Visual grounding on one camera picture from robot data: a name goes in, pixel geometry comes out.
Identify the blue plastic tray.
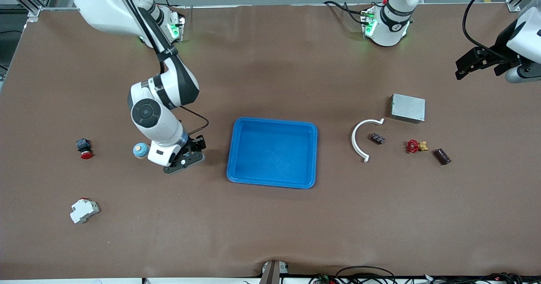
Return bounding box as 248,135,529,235
227,117,318,189

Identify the grey metal box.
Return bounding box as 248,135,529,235
390,93,426,124

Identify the red button with blue block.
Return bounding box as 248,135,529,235
76,138,94,160

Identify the red valve with brass body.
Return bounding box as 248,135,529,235
406,139,429,154

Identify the brown table cover mat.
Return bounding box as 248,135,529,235
0,4,541,279

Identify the white circuit breaker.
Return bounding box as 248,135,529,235
70,198,100,224

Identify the white curved plastic arc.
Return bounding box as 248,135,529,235
351,118,385,163

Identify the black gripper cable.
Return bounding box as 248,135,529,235
114,0,210,137
462,0,510,60

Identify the black power cable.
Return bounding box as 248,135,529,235
323,0,368,25

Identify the black looped cable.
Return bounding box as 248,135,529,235
336,266,396,284

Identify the black cable bundle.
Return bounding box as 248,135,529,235
423,273,541,284

